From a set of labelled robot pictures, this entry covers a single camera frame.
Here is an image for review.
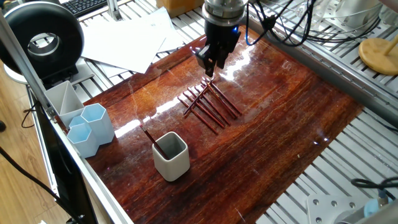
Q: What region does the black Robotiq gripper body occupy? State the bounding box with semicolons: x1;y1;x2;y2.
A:
203;20;243;55

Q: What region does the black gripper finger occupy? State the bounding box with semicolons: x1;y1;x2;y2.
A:
195;44;218;78
216;46;233;70

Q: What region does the white square ceramic pen holder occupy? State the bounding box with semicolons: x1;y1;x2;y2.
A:
151;131;191;182

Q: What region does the light blue hexagonal pen holder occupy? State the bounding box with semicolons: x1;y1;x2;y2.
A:
66;103;116;159

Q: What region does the white divided square pen holder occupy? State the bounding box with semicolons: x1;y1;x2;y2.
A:
44;80;85;129

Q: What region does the silver wrist sensor flange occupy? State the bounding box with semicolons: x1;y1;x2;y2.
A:
201;0;249;24

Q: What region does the tan box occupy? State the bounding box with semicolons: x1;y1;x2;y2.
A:
155;0;206;19

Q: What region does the white paper sheet stack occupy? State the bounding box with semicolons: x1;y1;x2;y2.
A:
80;6;187;75

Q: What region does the red-brown wooden board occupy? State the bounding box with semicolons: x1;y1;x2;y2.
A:
82;24;364;224

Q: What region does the black computer keyboard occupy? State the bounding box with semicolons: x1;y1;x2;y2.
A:
61;0;109;19

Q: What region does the clear plastic jar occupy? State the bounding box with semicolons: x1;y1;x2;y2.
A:
326;0;383;30

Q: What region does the round wooden stand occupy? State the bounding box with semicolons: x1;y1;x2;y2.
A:
358;30;398;77

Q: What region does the black monitor panel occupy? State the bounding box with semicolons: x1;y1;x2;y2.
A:
30;101;99;224

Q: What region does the black gripper cable with plug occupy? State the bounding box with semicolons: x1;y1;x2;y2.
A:
244;0;382;47

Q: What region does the short metal post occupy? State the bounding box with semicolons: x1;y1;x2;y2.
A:
106;0;123;22

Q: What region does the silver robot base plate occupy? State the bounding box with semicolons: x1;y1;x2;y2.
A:
306;194;374;224

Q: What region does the black ring-shaped lamp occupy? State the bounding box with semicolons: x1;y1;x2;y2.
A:
0;1;94;91

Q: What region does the black floor cable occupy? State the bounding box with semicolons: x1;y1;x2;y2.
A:
0;146;80;224

